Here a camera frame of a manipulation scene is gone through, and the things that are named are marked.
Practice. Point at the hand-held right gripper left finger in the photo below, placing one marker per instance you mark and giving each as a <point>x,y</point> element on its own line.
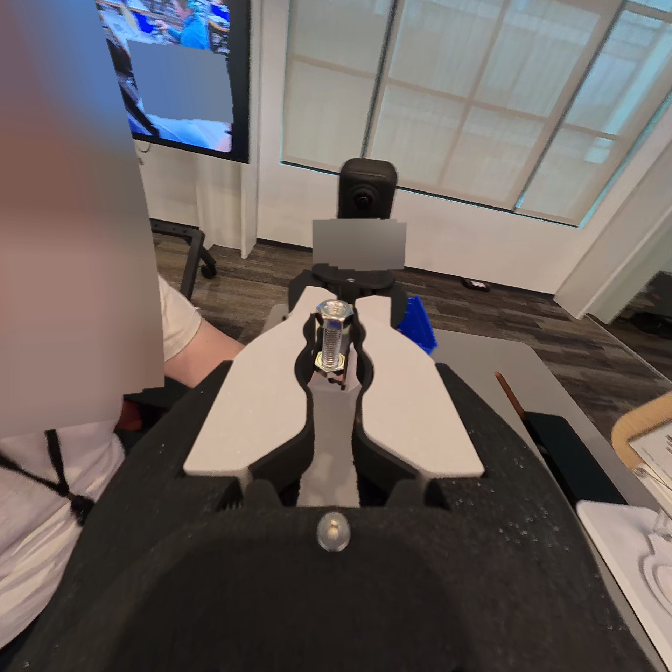
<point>247,420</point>

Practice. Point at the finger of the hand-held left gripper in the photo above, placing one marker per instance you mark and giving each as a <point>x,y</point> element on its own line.
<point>318,297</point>
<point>373,313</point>

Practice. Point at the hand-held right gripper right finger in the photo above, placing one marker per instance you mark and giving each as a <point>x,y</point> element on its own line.
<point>420,420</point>

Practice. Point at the silver hex bolt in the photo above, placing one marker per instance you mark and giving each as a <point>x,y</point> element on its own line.
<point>334,326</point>

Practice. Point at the blue plastic bin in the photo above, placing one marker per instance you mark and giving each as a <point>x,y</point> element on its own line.
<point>418,326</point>

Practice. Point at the silver hex nut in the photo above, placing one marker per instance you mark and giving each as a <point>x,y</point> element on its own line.
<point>332,368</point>

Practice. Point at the person's left forearm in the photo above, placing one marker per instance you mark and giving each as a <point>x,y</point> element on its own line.
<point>205,357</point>

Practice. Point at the black floor box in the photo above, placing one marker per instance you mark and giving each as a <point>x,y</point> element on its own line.
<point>476,285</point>

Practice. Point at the black screen stand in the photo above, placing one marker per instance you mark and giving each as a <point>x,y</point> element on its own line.
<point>194,252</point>

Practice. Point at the large window with blinds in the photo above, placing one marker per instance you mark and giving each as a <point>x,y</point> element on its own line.
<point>473,95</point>

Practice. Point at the black phone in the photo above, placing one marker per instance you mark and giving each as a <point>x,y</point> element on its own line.
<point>572,457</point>

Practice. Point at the white board stand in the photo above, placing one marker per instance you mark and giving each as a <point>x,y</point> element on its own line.
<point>620,546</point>

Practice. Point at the wall screen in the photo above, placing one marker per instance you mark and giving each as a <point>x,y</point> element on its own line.
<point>189,131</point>

